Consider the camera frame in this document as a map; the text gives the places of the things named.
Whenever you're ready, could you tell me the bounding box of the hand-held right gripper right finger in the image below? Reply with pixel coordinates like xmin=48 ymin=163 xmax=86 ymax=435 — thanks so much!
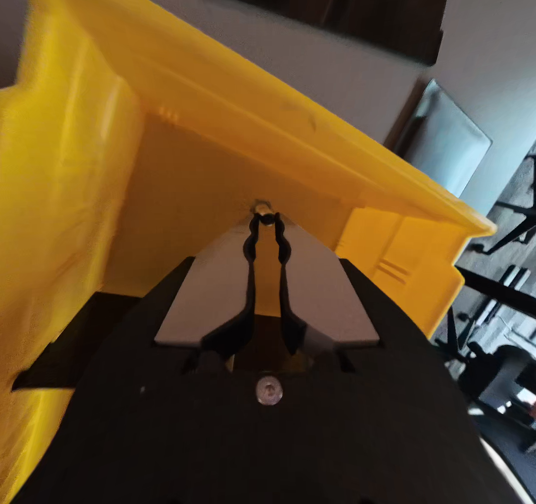
xmin=273 ymin=213 xmax=380 ymax=357

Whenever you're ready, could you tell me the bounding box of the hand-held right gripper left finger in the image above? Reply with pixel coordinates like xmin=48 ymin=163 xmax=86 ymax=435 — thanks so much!
xmin=154 ymin=213 xmax=258 ymax=356

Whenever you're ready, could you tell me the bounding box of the steel hex bolt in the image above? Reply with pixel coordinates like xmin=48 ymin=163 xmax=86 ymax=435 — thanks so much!
xmin=250 ymin=201 xmax=280 ymax=225

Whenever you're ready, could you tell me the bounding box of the yellow plastic bin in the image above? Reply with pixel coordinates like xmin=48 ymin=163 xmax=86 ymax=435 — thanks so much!
xmin=0 ymin=0 xmax=497 ymax=504

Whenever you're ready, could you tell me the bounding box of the black bin divider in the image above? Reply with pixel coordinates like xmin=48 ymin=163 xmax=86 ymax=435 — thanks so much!
xmin=12 ymin=292 xmax=145 ymax=392

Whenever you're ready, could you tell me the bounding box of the black office chair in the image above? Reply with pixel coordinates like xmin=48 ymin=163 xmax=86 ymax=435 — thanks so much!
xmin=433 ymin=257 xmax=536 ymax=454

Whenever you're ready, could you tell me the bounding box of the shiny black flat panel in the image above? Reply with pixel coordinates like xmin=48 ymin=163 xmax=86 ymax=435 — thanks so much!
xmin=402 ymin=78 xmax=493 ymax=205
xmin=196 ymin=0 xmax=456 ymax=67

